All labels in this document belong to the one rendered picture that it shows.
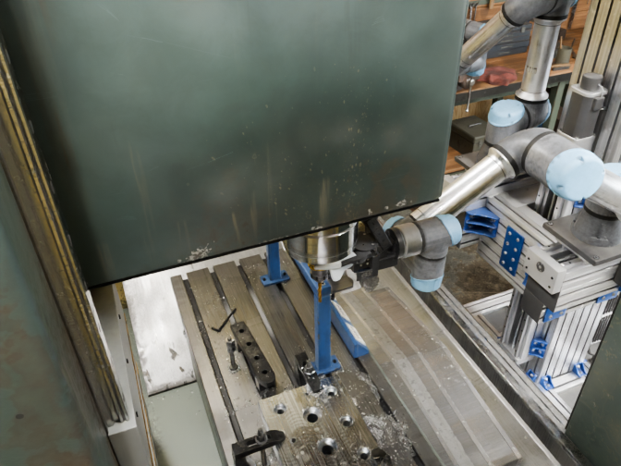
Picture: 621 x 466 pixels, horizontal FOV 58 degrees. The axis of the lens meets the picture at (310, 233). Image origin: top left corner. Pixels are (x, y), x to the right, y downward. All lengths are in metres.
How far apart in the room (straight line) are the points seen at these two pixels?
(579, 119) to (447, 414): 1.01
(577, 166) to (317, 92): 0.71
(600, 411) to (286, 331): 0.90
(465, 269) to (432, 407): 1.80
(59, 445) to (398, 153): 0.67
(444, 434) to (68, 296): 1.27
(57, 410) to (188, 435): 1.21
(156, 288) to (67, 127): 1.48
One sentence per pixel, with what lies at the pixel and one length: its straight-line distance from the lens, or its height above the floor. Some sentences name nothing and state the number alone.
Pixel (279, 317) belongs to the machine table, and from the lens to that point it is 1.85.
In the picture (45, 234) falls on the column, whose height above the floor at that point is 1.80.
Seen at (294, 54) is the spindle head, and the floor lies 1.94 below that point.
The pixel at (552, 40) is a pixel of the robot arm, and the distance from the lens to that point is 2.15.
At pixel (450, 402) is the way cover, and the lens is 1.87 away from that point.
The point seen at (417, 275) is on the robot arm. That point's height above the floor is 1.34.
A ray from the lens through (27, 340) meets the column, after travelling 0.69.
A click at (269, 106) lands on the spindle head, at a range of 0.83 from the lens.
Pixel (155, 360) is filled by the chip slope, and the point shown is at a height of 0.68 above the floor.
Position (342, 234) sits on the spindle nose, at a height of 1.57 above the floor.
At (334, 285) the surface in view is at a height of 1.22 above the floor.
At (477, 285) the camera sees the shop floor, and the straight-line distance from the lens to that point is 3.45.
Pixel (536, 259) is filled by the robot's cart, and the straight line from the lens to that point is 1.87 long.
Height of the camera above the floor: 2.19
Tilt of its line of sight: 36 degrees down
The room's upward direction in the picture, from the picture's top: 1 degrees counter-clockwise
